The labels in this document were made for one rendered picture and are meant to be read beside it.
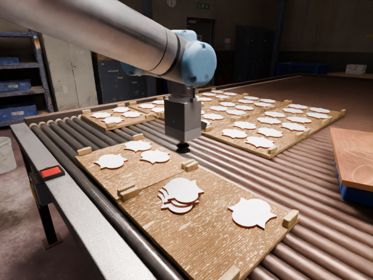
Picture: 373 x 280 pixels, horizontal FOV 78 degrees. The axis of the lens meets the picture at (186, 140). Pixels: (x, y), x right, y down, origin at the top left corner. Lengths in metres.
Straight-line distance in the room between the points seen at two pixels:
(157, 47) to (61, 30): 0.13
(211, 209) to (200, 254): 0.17
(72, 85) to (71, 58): 0.53
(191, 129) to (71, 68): 4.77
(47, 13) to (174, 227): 0.53
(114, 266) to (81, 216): 0.22
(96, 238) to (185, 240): 0.24
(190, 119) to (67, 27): 0.37
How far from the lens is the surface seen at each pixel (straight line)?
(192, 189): 0.74
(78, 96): 5.38
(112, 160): 1.00
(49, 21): 0.32
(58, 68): 5.26
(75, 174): 1.01
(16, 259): 2.18
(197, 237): 0.63
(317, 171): 1.09
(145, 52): 0.37
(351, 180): 0.78
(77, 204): 0.83
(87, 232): 0.72
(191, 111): 0.60
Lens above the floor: 1.38
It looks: 22 degrees down
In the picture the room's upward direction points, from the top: straight up
